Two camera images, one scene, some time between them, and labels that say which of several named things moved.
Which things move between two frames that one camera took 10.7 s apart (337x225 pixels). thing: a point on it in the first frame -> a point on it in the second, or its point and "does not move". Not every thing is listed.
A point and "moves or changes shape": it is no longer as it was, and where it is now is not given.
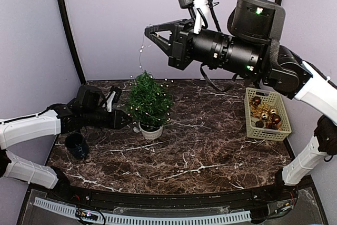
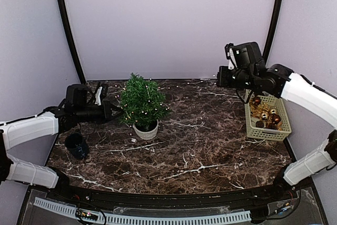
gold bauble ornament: [264, 116] does not move
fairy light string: [147, 93] moves or changes shape
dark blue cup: [77, 145] does not move
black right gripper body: [182, 54] -> [224, 81]
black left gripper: [117, 124] -> [107, 114]
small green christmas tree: [149, 104] moves or changes shape
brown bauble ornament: [276, 118] does not move
